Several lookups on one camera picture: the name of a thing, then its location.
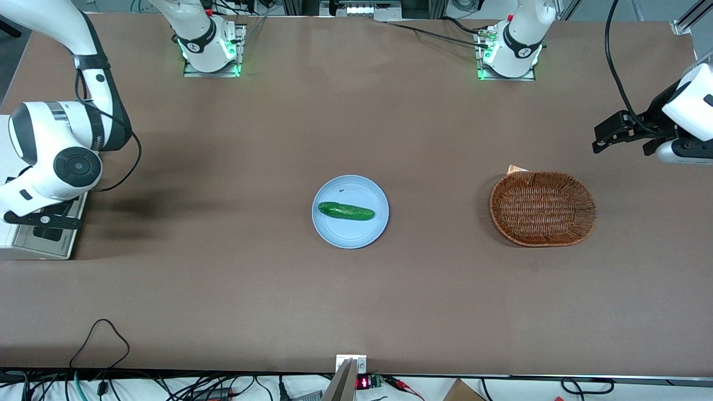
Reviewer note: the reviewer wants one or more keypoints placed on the white toaster oven body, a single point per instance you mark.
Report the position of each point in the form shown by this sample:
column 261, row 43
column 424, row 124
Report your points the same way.
column 4, row 238

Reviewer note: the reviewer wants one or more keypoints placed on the brown wicker basket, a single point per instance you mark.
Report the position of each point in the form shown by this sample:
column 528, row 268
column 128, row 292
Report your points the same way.
column 543, row 209

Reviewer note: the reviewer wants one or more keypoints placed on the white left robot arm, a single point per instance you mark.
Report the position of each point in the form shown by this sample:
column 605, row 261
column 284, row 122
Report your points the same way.
column 521, row 34

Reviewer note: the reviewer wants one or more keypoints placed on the aluminium frame profile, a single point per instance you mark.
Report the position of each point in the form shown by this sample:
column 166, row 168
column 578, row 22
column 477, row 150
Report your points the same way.
column 688, row 21

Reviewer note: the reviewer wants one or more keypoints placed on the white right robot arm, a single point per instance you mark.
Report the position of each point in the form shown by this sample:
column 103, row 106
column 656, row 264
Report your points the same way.
column 55, row 139

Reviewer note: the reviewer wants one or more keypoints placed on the brown cardboard box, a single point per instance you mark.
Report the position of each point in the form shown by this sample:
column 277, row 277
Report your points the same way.
column 462, row 391

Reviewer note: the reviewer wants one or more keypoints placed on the red crocodile clip leads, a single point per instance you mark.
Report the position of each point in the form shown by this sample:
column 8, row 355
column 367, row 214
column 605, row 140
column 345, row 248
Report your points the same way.
column 404, row 387

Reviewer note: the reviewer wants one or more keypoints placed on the red digit display module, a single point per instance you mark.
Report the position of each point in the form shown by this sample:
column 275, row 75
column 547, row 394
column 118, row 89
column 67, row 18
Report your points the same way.
column 363, row 382

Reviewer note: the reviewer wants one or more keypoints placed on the small paper tag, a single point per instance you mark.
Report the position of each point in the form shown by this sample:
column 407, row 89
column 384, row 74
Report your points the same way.
column 516, row 169

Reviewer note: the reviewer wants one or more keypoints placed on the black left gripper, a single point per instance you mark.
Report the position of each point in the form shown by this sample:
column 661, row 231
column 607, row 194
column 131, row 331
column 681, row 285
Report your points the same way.
column 655, row 118

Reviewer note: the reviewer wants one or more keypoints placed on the silver metal computer case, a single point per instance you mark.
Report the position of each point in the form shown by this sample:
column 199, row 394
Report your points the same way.
column 55, row 245

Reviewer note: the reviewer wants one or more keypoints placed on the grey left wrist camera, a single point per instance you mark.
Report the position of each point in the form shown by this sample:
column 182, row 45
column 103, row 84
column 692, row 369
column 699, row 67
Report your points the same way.
column 682, row 151

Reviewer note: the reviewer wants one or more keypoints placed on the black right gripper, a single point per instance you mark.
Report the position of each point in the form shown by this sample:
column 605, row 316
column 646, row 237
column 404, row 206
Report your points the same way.
column 59, row 209

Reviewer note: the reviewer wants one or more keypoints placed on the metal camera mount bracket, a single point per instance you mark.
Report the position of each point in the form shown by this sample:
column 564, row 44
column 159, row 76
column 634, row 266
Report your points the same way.
column 346, row 379

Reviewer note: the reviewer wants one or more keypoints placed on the light blue plate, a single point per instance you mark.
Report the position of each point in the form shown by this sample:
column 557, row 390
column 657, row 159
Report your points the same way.
column 351, row 234

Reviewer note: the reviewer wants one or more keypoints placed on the green cucumber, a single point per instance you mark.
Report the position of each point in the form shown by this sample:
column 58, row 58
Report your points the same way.
column 345, row 211

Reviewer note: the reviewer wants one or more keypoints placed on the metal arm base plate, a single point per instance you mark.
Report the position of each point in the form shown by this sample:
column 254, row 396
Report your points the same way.
column 480, row 67
column 240, row 53

